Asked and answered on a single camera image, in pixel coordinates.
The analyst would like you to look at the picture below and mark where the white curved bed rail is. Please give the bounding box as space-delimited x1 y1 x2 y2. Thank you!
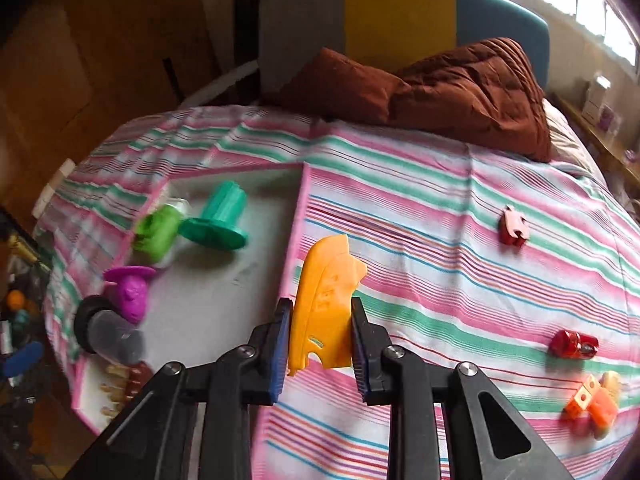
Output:
177 62 261 108

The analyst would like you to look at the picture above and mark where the white box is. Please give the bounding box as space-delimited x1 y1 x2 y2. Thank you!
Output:
585 75 613 121

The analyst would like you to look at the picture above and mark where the wooden shelf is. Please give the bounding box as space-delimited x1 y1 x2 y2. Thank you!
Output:
555 92 640 196

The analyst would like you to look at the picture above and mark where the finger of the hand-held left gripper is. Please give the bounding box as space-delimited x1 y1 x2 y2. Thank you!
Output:
0 341 45 381

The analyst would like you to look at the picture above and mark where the orange plastic scraper piece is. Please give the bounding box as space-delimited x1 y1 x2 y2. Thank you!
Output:
288 234 367 378

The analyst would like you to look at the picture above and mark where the brown quilted duvet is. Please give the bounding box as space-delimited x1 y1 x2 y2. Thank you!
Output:
272 37 552 163

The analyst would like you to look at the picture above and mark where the teal ribbed plastic stopper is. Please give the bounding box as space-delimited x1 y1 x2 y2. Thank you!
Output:
177 180 249 251

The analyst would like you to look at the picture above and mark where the white pillow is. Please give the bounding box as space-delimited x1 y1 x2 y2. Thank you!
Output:
542 97 596 176

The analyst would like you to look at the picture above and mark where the red flat plastic piece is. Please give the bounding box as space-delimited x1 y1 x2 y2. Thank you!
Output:
499 204 532 248

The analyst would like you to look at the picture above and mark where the gold perfume bottle black cap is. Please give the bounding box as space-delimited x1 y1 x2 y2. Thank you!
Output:
5 232 41 266

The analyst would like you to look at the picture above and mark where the small purple container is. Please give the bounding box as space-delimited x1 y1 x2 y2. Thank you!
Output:
600 105 623 133

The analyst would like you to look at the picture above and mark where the white tray with pink rim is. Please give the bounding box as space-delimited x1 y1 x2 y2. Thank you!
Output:
70 162 313 436

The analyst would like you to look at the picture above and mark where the brown comb with beige teeth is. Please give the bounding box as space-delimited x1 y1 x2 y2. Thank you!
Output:
100 360 156 418

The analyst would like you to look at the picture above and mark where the red cylinder toy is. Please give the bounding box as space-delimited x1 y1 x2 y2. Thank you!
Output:
551 329 600 361

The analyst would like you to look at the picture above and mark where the purple plastic stopper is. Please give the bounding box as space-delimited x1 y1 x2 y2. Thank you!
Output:
102 266 157 325

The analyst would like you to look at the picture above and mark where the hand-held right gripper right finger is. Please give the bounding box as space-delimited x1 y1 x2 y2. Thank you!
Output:
350 296 576 480

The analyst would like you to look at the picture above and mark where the green plastic plug-in device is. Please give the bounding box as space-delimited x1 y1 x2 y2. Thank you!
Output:
131 199 193 265

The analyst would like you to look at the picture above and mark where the small beige toy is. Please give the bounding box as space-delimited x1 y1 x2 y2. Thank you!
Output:
600 370 623 401

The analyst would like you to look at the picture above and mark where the pink green striped blanket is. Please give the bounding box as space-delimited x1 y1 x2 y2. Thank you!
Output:
32 105 640 480

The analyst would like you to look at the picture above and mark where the orange toy block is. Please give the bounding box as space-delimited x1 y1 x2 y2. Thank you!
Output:
562 374 619 441

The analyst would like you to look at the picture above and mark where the grey cylinder with black cap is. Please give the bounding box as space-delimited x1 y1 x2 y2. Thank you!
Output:
74 295 146 366

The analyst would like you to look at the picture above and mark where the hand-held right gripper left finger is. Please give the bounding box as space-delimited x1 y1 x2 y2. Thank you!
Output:
65 297 294 480

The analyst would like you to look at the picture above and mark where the grey yellow blue headboard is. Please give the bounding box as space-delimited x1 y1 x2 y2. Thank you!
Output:
257 0 551 106

